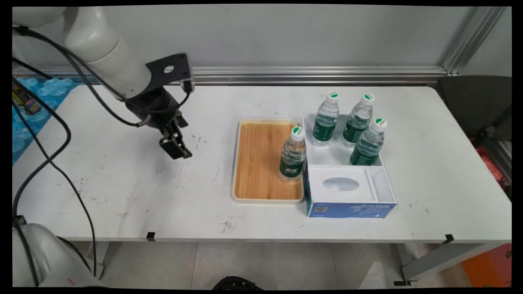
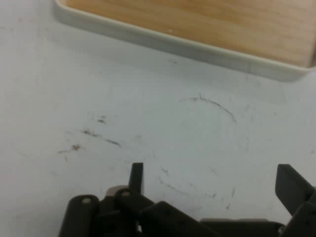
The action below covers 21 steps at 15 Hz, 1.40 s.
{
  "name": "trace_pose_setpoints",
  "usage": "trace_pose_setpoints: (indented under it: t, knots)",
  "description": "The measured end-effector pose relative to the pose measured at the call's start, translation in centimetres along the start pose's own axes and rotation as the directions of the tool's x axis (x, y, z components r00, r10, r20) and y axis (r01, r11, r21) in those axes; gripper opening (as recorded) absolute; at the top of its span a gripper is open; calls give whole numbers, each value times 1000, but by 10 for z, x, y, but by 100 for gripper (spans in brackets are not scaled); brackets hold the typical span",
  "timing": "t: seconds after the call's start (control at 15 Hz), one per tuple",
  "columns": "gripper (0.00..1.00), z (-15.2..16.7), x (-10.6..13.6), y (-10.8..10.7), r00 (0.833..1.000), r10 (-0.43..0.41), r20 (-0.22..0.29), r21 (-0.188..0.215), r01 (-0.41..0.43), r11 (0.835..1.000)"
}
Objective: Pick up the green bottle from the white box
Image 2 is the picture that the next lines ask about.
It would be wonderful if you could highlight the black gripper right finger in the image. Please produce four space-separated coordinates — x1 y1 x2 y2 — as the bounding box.
275 164 316 237

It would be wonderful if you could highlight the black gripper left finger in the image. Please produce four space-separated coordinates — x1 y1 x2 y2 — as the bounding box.
58 162 156 237

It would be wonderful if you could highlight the wooden tray with cream rim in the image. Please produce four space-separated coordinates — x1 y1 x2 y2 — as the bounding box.
53 0 316 82

